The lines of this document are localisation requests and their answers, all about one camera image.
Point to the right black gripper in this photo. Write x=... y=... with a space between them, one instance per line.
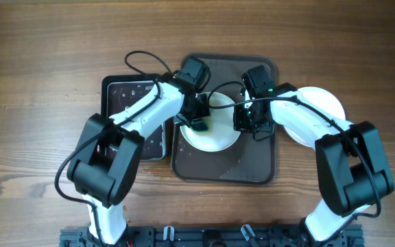
x=240 y=123

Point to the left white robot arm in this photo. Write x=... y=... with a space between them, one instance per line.
x=104 y=164

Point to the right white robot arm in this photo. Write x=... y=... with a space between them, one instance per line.
x=353 y=171

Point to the large dark serving tray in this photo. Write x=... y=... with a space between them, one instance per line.
x=246 y=161

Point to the white plate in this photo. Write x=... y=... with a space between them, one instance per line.
x=324 y=100
x=218 y=135

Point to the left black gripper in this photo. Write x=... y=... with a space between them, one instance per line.
x=204 y=112

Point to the small black water tray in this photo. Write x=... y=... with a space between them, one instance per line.
x=119 y=92

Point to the green yellow sponge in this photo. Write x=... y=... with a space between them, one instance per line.
x=200 y=125

